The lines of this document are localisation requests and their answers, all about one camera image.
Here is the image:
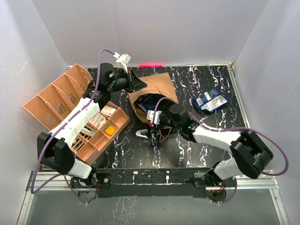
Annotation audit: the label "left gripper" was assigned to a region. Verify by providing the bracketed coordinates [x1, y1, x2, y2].
[107, 68, 147, 93]

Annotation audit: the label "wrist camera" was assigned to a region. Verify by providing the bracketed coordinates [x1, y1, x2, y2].
[113, 52, 131, 73]
[146, 110, 162, 126]

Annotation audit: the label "yellow sticky note pad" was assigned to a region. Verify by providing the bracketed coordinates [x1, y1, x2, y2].
[104, 125, 116, 136]

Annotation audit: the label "pink tape strip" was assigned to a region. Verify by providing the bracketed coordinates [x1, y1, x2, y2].
[139, 63, 163, 68]

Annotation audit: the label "orange desk organizer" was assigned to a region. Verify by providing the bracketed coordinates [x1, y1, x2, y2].
[23, 64, 129, 165]

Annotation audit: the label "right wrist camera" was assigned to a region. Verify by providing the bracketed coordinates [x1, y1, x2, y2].
[146, 110, 162, 126]

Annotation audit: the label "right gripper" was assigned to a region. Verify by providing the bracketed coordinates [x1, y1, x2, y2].
[153, 106, 181, 130]

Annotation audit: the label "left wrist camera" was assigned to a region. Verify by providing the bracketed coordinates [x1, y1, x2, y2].
[113, 52, 131, 73]

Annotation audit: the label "brown paper bag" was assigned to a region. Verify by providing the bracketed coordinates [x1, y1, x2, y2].
[127, 72, 179, 143]

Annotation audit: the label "card packs in organizer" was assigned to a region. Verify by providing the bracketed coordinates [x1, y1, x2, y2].
[81, 106, 117, 136]

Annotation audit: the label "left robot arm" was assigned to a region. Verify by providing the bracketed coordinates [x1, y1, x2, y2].
[36, 63, 147, 187]

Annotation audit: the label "blue white snack packet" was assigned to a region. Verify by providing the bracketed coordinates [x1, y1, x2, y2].
[192, 89, 230, 113]

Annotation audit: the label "dark blue snack bag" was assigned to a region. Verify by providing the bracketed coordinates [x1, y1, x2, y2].
[135, 94, 162, 113]

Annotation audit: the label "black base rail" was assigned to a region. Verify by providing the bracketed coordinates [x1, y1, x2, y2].
[71, 168, 236, 201]

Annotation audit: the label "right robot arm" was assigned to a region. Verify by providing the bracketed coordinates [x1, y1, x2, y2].
[154, 104, 274, 186]

